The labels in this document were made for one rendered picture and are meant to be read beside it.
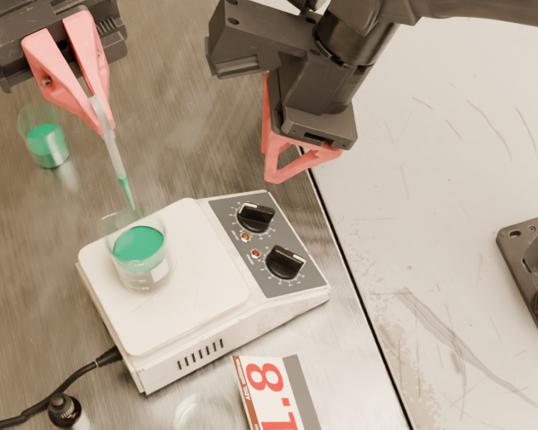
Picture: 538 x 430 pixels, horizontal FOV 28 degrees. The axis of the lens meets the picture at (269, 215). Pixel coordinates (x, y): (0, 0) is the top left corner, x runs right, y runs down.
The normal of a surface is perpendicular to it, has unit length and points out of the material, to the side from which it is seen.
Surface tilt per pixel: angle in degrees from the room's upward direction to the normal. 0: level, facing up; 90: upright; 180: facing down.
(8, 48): 90
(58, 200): 0
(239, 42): 78
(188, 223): 0
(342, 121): 30
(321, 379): 0
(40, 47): 22
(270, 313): 90
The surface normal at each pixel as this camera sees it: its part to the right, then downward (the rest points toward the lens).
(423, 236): -0.05, -0.50
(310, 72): 0.07, 0.74
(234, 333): 0.48, 0.75
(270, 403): 0.58, -0.55
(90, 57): 0.11, -0.17
